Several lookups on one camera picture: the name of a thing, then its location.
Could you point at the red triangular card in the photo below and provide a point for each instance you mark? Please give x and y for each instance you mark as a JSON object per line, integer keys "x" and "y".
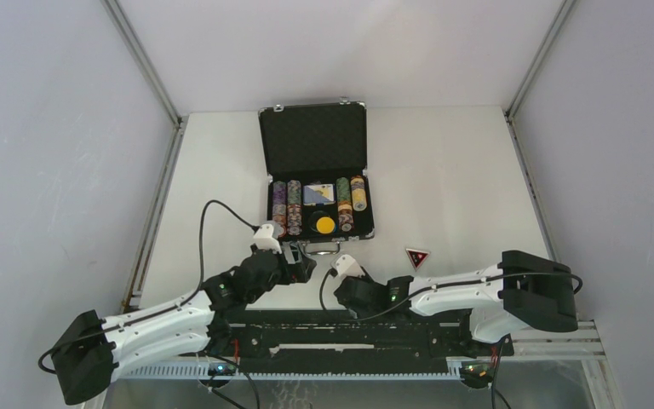
{"x": 417, "y": 257}

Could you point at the playing card deck box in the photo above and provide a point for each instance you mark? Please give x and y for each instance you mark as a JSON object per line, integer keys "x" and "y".
{"x": 318, "y": 194}

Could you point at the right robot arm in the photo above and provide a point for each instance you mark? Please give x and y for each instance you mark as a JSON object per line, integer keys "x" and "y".
{"x": 521, "y": 291}

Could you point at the circuit board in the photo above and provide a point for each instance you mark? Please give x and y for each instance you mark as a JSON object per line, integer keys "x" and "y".
{"x": 221, "y": 369}
{"x": 477, "y": 369}

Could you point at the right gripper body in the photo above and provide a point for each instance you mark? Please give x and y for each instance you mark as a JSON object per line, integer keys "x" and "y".
{"x": 358, "y": 313}

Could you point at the yellow round button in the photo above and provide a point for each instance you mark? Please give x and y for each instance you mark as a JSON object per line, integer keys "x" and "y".
{"x": 325, "y": 225}

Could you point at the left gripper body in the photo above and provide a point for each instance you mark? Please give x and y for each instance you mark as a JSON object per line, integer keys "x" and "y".
{"x": 284, "y": 273}

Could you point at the shrink-wrapped blue chip stack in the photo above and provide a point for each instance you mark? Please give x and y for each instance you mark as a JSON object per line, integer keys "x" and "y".
{"x": 279, "y": 206}

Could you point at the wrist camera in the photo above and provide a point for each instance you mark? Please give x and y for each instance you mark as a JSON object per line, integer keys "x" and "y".
{"x": 266, "y": 237}
{"x": 346, "y": 266}

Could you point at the right circuit board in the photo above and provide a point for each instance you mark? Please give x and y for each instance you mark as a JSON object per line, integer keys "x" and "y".
{"x": 477, "y": 369}

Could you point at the black aluminium poker case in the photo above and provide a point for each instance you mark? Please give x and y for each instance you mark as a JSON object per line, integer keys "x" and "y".
{"x": 317, "y": 144}

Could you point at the right aluminium frame post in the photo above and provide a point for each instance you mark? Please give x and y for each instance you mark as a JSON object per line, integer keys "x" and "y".
{"x": 601, "y": 382}

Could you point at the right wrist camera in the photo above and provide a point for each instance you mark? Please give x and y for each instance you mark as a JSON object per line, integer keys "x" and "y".
{"x": 346, "y": 266}

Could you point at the yellow chip stack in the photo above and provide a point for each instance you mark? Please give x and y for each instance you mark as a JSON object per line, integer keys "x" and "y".
{"x": 358, "y": 192}

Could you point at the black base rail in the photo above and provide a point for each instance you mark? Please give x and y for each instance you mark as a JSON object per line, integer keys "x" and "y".
{"x": 312, "y": 340}

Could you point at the left circuit board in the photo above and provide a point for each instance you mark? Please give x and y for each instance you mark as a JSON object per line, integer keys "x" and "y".
{"x": 221, "y": 369}

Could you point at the aluminium frame post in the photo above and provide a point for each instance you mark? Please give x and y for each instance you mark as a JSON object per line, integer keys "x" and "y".
{"x": 119, "y": 18}
{"x": 601, "y": 382}

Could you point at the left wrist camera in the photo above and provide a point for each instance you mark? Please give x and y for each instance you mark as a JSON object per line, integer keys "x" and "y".
{"x": 266, "y": 237}

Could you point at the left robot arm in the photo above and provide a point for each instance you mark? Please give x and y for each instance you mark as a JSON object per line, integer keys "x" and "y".
{"x": 94, "y": 352}

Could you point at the left aluminium frame post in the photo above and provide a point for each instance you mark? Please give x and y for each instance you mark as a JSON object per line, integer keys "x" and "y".
{"x": 119, "y": 18}

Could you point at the grey cable duct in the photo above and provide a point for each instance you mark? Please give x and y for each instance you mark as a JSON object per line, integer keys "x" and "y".
{"x": 193, "y": 370}

